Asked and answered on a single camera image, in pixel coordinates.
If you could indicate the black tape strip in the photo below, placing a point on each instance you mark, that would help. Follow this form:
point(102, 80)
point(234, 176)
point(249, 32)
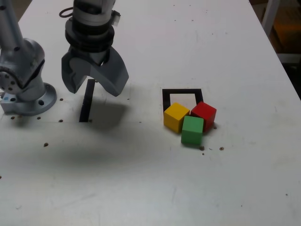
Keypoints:
point(87, 103)

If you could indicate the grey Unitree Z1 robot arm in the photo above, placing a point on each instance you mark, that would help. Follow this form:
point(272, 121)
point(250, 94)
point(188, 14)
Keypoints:
point(26, 54)

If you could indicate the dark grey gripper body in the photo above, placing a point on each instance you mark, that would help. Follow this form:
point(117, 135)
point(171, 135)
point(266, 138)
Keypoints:
point(96, 55)

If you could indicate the green cube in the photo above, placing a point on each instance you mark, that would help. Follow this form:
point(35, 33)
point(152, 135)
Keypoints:
point(191, 131)

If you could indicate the brown cardboard box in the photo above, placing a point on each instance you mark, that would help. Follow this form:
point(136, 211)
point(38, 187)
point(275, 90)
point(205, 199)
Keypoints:
point(289, 30)

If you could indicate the black tape square outline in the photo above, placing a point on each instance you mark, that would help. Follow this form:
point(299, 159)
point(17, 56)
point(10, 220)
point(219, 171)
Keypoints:
point(182, 91)

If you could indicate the white metal shelf frame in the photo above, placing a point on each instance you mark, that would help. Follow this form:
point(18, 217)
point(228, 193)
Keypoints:
point(268, 14)

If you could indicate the red cube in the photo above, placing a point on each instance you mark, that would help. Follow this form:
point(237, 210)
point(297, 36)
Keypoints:
point(204, 113)

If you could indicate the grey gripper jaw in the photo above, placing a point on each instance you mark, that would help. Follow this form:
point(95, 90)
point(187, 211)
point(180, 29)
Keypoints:
point(67, 81)
point(113, 80)

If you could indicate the yellow cube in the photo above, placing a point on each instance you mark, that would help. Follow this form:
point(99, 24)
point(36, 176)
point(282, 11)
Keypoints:
point(175, 117)

